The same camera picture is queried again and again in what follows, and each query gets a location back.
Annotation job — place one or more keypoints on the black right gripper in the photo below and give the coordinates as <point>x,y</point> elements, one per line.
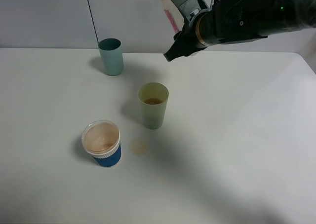
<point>228,22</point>

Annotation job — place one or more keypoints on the drink bottle with red label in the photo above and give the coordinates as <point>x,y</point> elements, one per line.
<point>171,12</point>

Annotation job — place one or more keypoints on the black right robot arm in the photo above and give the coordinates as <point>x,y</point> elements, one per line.
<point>280,16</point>

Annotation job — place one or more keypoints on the light green plastic cup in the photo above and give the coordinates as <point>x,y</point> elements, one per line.
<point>153,98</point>

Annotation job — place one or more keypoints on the teal plastic cup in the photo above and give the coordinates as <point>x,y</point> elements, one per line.
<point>111,55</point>

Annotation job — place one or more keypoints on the brown drink spill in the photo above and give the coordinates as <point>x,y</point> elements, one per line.
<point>139,147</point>

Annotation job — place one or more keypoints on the blue sleeved clear cup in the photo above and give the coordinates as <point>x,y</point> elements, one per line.
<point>101,139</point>

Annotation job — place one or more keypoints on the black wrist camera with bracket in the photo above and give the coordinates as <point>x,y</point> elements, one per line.
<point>190,8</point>

